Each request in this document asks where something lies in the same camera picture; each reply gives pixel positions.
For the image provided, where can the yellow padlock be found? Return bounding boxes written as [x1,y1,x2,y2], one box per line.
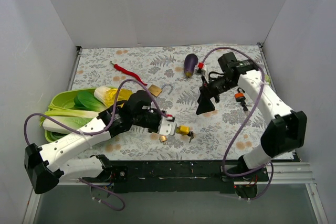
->
[176,125,194,137]

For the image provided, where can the orange padlock black keys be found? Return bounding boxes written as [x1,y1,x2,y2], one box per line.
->
[240,101,248,112]

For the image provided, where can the yellow padlock keys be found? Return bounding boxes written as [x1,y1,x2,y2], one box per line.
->
[187,131,195,143]

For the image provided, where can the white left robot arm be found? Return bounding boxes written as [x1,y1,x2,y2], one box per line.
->
[24,90,176,194]

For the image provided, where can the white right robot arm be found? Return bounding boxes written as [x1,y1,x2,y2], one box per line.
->
[196,52,307,181]

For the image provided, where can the large brass padlock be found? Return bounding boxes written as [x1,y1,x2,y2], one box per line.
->
[148,83,174,97]

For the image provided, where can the purple eggplant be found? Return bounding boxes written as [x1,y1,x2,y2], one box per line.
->
[184,54,198,78]

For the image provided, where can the small brass padlock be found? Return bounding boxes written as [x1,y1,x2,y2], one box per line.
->
[159,135,167,143]

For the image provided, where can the red chili pepper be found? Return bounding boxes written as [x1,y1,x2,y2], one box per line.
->
[110,61,148,86]

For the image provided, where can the green bok choy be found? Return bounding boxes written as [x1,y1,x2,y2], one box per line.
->
[39,90,106,127]

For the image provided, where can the green tray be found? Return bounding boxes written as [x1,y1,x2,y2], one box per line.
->
[44,87,106,142]

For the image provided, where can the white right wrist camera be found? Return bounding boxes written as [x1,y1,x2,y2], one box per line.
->
[194,62,209,82]

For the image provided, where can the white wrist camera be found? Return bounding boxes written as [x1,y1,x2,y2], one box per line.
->
[194,62,209,82]
[157,115,177,136]

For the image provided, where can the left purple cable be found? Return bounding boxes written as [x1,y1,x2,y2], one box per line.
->
[24,78,171,211]

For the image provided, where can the purple cable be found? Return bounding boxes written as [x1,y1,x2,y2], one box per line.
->
[195,46,276,201]
[24,78,171,211]

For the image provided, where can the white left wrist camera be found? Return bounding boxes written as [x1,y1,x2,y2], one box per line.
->
[157,115,177,136]

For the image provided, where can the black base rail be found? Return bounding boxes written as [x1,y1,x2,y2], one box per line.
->
[81,158,274,195]

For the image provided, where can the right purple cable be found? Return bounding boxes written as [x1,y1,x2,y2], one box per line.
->
[195,46,276,201]

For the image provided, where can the aluminium frame rail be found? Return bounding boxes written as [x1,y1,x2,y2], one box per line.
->
[234,162,316,185]

